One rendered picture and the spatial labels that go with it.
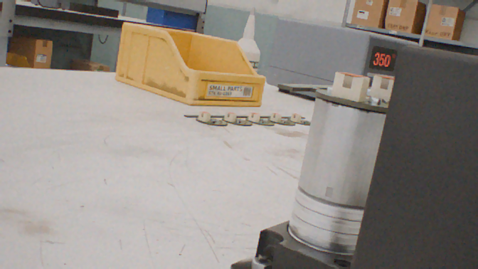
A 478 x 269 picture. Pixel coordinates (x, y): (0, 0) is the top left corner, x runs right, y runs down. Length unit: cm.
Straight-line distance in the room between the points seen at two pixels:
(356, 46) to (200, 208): 46
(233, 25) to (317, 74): 547
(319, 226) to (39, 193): 12
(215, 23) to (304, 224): 617
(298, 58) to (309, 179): 57
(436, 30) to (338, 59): 404
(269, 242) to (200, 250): 4
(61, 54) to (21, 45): 62
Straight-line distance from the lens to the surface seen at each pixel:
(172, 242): 20
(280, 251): 15
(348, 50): 67
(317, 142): 15
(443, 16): 470
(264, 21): 593
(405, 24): 478
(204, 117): 42
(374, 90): 18
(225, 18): 623
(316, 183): 15
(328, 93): 16
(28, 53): 490
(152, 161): 29
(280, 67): 74
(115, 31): 313
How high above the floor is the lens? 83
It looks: 11 degrees down
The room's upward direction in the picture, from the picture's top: 10 degrees clockwise
